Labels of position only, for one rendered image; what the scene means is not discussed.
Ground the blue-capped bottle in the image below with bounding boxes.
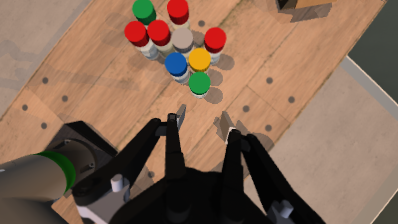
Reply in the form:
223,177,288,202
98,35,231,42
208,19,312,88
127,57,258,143
165,52,190,84

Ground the bottle with yellow cap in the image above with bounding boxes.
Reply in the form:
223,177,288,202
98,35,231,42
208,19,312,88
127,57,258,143
189,48,211,75

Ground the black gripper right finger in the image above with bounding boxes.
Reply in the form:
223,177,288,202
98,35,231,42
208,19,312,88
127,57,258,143
217,111,326,224

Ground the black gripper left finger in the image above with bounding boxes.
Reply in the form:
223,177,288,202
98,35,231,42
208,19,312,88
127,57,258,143
72,104,192,224

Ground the bottle with grey cap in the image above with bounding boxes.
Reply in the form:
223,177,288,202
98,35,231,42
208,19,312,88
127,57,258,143
171,27,194,65

